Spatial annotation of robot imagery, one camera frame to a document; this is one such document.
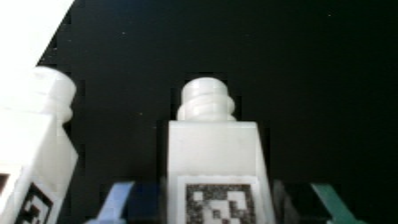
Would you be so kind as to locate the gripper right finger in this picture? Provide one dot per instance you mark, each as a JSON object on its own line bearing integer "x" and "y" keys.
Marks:
{"x": 342, "y": 215}

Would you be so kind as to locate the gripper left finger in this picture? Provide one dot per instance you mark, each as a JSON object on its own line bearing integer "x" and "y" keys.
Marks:
{"x": 113, "y": 208}

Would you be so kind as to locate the white table leg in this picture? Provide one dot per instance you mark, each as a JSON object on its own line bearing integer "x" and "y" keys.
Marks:
{"x": 38, "y": 154}
{"x": 218, "y": 180}

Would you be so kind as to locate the white square tabletop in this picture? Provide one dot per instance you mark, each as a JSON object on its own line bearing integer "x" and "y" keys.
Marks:
{"x": 31, "y": 18}

